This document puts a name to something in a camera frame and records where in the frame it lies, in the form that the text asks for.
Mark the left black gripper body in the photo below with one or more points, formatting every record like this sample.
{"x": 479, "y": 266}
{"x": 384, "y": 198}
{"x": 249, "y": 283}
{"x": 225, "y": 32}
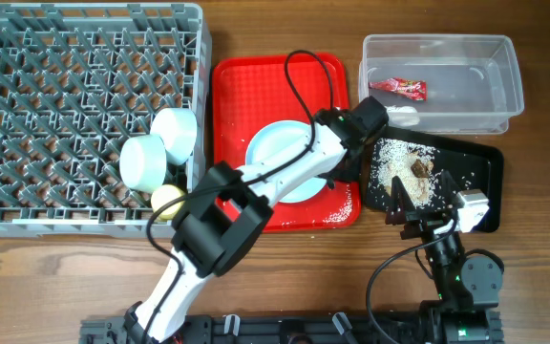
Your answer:
{"x": 348, "y": 173}

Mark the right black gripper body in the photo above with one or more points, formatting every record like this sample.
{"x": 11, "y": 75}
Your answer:
{"x": 424, "y": 225}

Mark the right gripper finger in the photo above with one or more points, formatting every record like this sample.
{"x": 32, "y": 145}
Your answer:
{"x": 401, "y": 209}
{"x": 444, "y": 188}

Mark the brown food scraps with rice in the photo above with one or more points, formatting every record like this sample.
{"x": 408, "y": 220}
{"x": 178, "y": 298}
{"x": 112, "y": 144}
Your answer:
{"x": 419, "y": 167}

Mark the white napkin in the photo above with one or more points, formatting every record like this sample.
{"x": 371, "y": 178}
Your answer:
{"x": 403, "y": 116}

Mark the large light blue plate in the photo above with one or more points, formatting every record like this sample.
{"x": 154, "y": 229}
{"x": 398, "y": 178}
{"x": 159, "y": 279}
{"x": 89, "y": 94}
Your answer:
{"x": 274, "y": 138}

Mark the red snack wrapper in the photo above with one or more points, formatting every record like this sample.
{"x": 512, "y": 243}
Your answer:
{"x": 412, "y": 89}

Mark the small light blue bowl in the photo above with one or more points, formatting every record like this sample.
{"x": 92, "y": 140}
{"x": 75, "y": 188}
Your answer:
{"x": 178, "y": 130}

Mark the yellow plastic cup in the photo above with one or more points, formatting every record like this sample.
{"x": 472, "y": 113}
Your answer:
{"x": 163, "y": 195}

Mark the light green bowl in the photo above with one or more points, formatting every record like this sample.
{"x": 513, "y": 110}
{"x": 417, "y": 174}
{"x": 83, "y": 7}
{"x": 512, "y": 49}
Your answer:
{"x": 143, "y": 163}

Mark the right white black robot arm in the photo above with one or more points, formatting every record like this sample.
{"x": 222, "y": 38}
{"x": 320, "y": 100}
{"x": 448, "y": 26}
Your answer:
{"x": 467, "y": 281}

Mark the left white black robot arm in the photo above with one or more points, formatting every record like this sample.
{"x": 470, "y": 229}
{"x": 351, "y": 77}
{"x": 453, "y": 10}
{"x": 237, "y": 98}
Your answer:
{"x": 220, "y": 221}

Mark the black rectangular waste tray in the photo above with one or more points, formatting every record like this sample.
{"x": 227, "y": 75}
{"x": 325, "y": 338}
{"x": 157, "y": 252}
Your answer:
{"x": 487, "y": 160}

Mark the clear plastic waste bin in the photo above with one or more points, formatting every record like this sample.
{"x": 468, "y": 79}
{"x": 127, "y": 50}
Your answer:
{"x": 473, "y": 80}

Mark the grey plastic dishwasher rack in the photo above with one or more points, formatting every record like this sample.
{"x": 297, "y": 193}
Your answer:
{"x": 76, "y": 82}

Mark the spilled rice on tray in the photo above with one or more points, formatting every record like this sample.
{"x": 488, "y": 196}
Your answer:
{"x": 328, "y": 208}

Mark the red plastic serving tray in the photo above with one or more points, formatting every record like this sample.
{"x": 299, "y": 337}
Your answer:
{"x": 251, "y": 92}

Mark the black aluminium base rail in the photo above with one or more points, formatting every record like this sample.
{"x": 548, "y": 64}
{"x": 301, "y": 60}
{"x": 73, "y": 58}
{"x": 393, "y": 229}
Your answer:
{"x": 403, "y": 327}

